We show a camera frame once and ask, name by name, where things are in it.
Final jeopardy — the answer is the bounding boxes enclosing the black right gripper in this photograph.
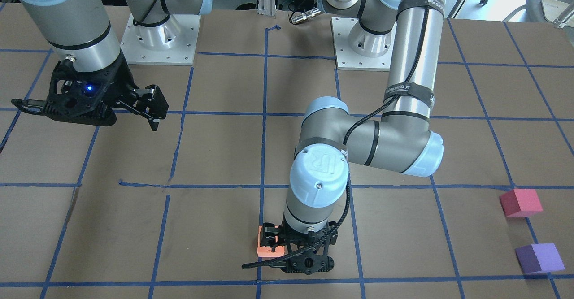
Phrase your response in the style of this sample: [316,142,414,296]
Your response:
[11,52,169,131]

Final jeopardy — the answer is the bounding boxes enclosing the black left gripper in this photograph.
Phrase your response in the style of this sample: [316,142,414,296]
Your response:
[242,221,340,275]

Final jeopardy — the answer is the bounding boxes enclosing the orange foam cube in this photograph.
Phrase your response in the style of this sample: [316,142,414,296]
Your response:
[257,225,286,259]

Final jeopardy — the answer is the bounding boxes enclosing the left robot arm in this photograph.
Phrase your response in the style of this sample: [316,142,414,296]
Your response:
[242,0,445,275]

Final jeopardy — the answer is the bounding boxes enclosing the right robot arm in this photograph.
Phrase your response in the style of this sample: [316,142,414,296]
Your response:
[12,0,213,131]

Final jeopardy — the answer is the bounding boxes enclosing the red foam cube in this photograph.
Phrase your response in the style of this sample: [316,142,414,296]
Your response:
[500,188,543,217]

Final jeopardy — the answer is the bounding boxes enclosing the purple foam cube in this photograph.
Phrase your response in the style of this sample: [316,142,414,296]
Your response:
[515,243,565,274]

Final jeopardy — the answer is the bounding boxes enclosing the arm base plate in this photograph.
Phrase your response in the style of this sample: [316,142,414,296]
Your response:
[331,17,396,72]
[121,15,201,66]

